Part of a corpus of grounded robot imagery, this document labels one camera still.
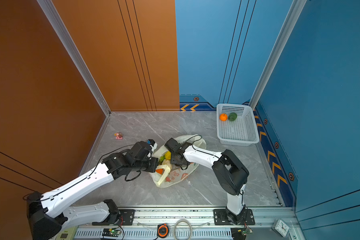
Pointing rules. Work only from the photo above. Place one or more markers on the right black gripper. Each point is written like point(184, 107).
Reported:
point(173, 162)

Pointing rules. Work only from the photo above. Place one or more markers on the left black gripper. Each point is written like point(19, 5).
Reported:
point(155, 163)

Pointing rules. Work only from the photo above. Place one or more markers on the printed translucent plastic bag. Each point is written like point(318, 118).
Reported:
point(167, 174)

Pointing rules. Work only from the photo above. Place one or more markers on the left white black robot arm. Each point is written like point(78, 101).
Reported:
point(53, 211)

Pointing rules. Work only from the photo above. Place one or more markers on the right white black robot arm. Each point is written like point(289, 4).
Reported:
point(228, 169)

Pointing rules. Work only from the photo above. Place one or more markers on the orange fruit in basket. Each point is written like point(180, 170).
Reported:
point(223, 117)

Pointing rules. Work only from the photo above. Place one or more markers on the green fruit in basket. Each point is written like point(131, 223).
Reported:
point(232, 117)

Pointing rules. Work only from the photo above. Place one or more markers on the small pink toy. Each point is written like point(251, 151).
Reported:
point(118, 136)

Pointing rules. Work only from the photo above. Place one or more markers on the orange black tape measure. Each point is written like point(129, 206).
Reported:
point(162, 231)

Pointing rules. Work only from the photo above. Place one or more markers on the white plastic basket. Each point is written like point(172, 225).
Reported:
point(240, 132)

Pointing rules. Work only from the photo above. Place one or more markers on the left green circuit board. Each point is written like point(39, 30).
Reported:
point(112, 233)

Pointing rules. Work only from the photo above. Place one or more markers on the right circuit board module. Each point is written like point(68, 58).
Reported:
point(240, 233)

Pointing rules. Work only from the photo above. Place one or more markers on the white desk clock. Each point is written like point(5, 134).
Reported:
point(281, 228)

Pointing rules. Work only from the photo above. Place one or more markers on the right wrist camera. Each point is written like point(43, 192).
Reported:
point(172, 145)

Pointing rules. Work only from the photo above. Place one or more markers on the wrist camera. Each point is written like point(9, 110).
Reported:
point(172, 145)
point(143, 150)

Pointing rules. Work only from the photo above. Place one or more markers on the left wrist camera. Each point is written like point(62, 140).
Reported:
point(143, 150)

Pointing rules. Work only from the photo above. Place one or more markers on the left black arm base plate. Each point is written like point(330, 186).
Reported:
point(123, 217)

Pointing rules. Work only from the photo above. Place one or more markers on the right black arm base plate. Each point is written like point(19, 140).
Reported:
point(225, 217)

